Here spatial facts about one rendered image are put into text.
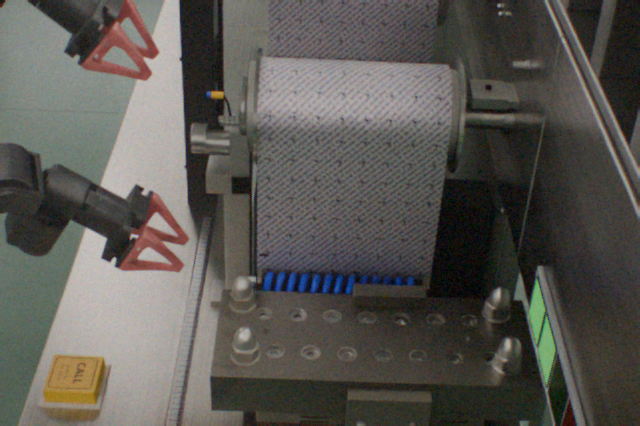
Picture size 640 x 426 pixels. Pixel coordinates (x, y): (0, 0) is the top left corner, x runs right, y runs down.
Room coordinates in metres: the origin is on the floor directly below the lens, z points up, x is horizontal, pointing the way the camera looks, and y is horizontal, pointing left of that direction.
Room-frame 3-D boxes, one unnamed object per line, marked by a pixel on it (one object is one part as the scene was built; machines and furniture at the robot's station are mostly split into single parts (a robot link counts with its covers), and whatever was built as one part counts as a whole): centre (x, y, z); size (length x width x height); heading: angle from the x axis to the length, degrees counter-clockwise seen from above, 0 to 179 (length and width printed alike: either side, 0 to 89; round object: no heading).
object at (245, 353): (0.86, 0.09, 1.05); 0.04 x 0.04 x 0.04
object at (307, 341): (0.91, -0.07, 1.00); 0.40 x 0.16 x 0.06; 92
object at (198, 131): (1.12, 0.18, 1.18); 0.04 x 0.02 x 0.04; 2
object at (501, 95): (1.09, -0.20, 1.28); 0.06 x 0.05 x 0.02; 92
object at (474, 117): (1.09, -0.19, 1.25); 0.07 x 0.04 x 0.04; 92
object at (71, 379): (0.92, 0.33, 0.91); 0.07 x 0.07 x 0.02; 2
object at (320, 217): (1.03, -0.02, 1.12); 0.23 x 0.01 x 0.18; 92
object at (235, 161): (1.12, 0.14, 1.05); 0.06 x 0.05 x 0.31; 92
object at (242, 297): (0.95, 0.10, 1.05); 0.04 x 0.04 x 0.04
